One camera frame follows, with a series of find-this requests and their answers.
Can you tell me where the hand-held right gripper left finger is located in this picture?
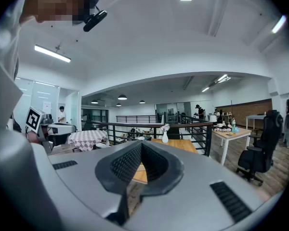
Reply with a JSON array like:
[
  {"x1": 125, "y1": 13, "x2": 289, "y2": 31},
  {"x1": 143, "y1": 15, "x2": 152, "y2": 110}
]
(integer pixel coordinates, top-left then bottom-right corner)
[{"x1": 95, "y1": 140, "x2": 143, "y2": 226}]

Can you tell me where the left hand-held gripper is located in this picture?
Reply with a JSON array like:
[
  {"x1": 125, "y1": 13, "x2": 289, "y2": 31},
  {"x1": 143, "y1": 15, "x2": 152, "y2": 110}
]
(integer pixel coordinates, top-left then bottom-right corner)
[{"x1": 25, "y1": 106, "x2": 77, "y2": 154}]

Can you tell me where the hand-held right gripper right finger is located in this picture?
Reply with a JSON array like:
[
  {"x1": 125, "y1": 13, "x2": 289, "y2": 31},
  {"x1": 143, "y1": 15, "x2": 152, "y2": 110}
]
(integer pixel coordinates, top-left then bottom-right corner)
[{"x1": 139, "y1": 140, "x2": 185, "y2": 197}]

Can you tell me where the checkered cloth covered table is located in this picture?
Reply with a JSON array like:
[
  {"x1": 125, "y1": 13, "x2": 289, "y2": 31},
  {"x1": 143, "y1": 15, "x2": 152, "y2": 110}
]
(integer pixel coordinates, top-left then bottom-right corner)
[{"x1": 67, "y1": 129, "x2": 109, "y2": 153}]

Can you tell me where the black railing with wooden handrail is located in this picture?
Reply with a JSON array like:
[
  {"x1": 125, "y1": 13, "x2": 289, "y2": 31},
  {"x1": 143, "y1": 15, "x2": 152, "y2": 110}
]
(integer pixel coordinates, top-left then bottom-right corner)
[{"x1": 81, "y1": 114, "x2": 214, "y2": 157}]

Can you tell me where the person's white printed shirt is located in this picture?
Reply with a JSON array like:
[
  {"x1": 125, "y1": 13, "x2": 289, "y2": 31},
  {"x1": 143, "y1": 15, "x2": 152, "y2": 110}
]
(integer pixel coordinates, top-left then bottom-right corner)
[{"x1": 0, "y1": 0, "x2": 27, "y2": 81}]

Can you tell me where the wooden desk with white legs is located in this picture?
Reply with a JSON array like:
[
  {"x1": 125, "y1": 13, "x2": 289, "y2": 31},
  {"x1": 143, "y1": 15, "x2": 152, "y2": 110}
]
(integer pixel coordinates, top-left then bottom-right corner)
[{"x1": 211, "y1": 126, "x2": 252, "y2": 166}]

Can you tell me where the black office chair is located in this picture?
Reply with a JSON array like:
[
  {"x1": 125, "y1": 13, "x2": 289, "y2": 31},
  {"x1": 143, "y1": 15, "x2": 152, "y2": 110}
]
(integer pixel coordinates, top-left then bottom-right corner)
[{"x1": 236, "y1": 109, "x2": 284, "y2": 187}]

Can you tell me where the white table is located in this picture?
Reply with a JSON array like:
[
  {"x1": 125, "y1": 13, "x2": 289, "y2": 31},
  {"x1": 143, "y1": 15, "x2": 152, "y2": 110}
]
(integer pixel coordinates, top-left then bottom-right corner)
[{"x1": 245, "y1": 114, "x2": 268, "y2": 131}]

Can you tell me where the person's head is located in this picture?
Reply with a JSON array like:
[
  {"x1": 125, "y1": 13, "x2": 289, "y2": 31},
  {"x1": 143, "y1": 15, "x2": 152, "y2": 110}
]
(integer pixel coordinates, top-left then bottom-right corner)
[{"x1": 19, "y1": 0, "x2": 104, "y2": 25}]

